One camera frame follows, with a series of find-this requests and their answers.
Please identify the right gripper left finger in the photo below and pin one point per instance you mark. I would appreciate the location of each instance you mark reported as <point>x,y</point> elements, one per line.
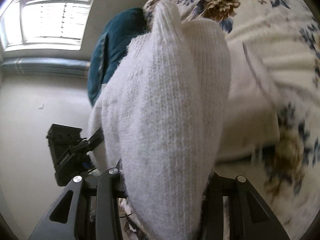
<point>120,187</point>

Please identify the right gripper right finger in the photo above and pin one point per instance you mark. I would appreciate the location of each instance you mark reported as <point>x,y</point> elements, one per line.
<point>211,187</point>

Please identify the white knit garment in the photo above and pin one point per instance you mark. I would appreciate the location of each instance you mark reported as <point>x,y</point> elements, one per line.
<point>179,99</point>

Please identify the dark teal pillow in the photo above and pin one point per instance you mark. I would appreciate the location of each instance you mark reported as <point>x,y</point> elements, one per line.
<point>122,45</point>

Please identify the floral fleece blanket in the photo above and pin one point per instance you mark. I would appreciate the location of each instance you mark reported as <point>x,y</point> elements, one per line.
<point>262,55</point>

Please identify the window with white frame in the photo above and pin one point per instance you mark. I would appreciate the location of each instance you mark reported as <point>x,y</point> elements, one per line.
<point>44,24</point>

